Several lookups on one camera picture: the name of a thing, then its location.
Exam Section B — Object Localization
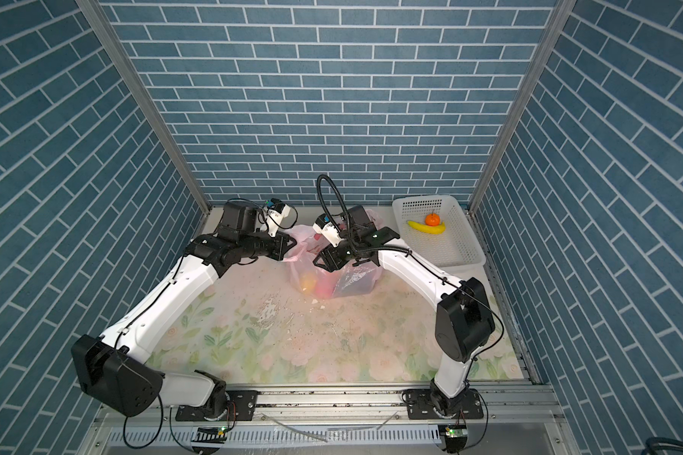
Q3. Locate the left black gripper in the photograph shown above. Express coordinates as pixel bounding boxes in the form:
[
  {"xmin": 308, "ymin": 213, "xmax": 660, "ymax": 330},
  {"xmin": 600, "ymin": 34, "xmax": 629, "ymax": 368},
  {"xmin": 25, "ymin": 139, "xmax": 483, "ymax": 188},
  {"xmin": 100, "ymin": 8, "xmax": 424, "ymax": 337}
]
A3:
[{"xmin": 237, "ymin": 226, "xmax": 299, "ymax": 261}]

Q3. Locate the pink plastic bag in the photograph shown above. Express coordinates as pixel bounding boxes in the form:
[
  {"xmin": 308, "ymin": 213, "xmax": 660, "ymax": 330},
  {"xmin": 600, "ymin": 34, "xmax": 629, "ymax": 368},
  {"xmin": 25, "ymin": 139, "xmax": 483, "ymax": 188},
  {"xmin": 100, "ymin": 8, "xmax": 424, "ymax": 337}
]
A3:
[{"xmin": 284, "ymin": 225, "xmax": 383, "ymax": 300}]

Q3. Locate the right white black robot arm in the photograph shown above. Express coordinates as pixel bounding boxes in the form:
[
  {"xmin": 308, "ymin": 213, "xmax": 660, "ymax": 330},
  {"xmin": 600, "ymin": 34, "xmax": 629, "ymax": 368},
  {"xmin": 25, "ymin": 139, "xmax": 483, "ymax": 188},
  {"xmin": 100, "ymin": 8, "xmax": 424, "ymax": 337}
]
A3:
[{"xmin": 313, "ymin": 225, "xmax": 495, "ymax": 399}]

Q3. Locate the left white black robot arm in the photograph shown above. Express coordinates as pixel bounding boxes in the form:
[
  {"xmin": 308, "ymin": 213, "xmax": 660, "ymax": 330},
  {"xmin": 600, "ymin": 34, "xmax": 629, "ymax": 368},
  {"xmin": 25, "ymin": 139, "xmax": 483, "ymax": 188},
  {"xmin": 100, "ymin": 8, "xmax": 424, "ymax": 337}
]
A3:
[{"xmin": 71, "ymin": 232, "xmax": 297, "ymax": 420}]

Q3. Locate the yellow lemon in bag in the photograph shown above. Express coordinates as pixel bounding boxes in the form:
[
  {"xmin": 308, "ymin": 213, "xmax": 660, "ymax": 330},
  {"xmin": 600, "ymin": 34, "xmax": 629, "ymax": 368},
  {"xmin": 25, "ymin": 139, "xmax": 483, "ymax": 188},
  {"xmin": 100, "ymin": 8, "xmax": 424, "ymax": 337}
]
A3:
[{"xmin": 299, "ymin": 272, "xmax": 318, "ymax": 294}]

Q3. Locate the orange tangerine in basket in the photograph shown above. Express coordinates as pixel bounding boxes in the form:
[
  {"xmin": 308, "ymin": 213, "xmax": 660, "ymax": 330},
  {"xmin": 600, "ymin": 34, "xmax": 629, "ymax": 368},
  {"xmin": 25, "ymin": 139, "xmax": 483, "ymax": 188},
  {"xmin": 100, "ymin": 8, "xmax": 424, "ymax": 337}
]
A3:
[{"xmin": 424, "ymin": 213, "xmax": 441, "ymax": 227}]

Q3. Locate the yellow banana in basket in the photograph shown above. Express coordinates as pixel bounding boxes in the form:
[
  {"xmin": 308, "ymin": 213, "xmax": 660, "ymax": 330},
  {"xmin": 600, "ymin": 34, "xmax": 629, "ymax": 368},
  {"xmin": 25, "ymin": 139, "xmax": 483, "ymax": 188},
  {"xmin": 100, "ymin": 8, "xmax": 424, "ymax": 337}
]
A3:
[{"xmin": 407, "ymin": 221, "xmax": 446, "ymax": 235}]

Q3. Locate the white plastic basket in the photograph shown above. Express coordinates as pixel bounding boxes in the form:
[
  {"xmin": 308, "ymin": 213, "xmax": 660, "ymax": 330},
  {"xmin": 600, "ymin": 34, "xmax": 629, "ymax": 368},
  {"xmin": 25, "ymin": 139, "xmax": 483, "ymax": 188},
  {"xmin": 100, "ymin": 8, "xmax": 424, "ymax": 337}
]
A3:
[{"xmin": 392, "ymin": 195, "xmax": 486, "ymax": 267}]

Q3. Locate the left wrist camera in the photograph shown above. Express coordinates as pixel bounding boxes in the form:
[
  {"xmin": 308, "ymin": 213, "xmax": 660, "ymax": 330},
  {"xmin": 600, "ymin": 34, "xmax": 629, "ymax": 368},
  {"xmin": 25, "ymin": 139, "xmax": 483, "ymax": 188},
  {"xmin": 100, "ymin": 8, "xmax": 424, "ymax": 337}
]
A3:
[{"xmin": 215, "ymin": 197, "xmax": 294, "ymax": 240}]

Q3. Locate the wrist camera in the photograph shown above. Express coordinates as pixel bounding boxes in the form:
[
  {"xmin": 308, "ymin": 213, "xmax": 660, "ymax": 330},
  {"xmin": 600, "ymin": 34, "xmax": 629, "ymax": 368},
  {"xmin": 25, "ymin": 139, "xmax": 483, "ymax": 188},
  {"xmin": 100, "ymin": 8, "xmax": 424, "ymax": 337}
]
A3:
[
  {"xmin": 313, "ymin": 220, "xmax": 343, "ymax": 248},
  {"xmin": 215, "ymin": 197, "xmax": 294, "ymax": 240}
]

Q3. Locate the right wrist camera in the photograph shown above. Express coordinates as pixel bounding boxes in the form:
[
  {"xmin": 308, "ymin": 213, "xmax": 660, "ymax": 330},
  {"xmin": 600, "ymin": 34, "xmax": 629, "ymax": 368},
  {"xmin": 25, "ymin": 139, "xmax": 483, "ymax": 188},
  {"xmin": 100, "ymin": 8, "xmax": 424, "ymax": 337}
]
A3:
[{"xmin": 313, "ymin": 220, "xmax": 343, "ymax": 248}]

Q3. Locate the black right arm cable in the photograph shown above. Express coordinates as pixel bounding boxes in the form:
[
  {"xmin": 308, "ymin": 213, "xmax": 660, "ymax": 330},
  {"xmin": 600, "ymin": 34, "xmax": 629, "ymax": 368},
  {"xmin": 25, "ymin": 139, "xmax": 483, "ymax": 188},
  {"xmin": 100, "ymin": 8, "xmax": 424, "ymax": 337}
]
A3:
[{"xmin": 316, "ymin": 173, "xmax": 354, "ymax": 246}]

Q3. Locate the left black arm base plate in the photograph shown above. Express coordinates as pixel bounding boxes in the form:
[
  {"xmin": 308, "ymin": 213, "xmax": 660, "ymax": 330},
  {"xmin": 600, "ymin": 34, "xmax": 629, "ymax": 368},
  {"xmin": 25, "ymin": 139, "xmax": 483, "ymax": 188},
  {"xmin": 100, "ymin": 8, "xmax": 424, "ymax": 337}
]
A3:
[{"xmin": 175, "ymin": 390, "xmax": 259, "ymax": 423}]

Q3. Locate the aluminium front rail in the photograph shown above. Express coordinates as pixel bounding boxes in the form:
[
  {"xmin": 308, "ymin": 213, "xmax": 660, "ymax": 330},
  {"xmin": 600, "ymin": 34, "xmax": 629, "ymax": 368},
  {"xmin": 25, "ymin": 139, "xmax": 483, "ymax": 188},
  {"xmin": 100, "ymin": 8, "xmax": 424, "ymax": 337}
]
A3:
[{"xmin": 90, "ymin": 383, "xmax": 570, "ymax": 428}]

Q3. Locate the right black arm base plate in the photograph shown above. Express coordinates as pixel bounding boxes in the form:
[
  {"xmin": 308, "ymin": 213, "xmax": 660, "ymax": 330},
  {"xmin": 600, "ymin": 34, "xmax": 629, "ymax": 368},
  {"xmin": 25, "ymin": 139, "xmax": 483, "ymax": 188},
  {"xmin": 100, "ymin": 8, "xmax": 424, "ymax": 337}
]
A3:
[{"xmin": 401, "ymin": 386, "xmax": 484, "ymax": 420}]

